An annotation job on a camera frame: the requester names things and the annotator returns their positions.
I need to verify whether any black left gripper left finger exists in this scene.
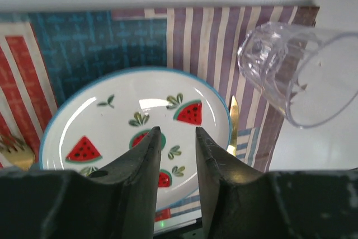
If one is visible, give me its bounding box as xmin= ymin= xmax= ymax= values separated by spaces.
xmin=1 ymin=127 xmax=162 ymax=238

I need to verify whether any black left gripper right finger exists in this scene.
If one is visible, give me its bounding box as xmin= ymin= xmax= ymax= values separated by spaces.
xmin=195 ymin=127 xmax=357 ymax=238

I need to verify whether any white watermelon pattern plate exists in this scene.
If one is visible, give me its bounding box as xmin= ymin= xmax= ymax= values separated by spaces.
xmin=39 ymin=67 xmax=232 ymax=210

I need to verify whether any gold knife green handle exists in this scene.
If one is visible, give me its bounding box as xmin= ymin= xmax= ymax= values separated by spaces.
xmin=227 ymin=95 xmax=240 ymax=157

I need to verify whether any gold fork green handle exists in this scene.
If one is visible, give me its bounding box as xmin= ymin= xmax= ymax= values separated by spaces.
xmin=1 ymin=134 xmax=36 ymax=171

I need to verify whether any clear drinking glass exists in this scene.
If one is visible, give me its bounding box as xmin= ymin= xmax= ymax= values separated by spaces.
xmin=238 ymin=22 xmax=357 ymax=129

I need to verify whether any striped patchwork placemat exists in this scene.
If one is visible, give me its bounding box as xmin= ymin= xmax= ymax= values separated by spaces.
xmin=1 ymin=6 xmax=318 ymax=219

